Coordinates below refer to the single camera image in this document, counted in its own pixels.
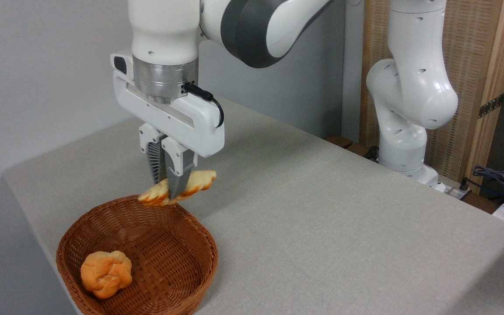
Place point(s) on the brown wicker basket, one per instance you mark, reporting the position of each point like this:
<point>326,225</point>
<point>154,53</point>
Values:
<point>164,245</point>

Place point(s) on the brown wooden base board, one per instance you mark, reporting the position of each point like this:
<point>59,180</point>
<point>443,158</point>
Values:
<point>344,142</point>

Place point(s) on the round knotted bread roll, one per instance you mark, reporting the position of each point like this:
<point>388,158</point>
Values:
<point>105,274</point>

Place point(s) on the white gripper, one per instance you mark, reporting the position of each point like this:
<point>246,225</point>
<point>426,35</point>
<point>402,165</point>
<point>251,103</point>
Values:
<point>182,120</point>

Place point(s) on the long braided bread loaf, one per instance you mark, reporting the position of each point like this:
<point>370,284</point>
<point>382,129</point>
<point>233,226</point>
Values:
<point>199,181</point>

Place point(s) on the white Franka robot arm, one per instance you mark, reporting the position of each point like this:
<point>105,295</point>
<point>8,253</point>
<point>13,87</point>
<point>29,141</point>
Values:
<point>411,87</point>

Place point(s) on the grey tablecloth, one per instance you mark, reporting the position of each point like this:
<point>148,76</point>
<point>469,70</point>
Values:
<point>344,227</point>

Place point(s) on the metal hinge on screen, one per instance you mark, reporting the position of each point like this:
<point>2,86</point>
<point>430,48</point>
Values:
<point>491,105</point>

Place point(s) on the wooden framed woven screen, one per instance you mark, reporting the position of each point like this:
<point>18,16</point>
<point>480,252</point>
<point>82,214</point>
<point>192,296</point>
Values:
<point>468,65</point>

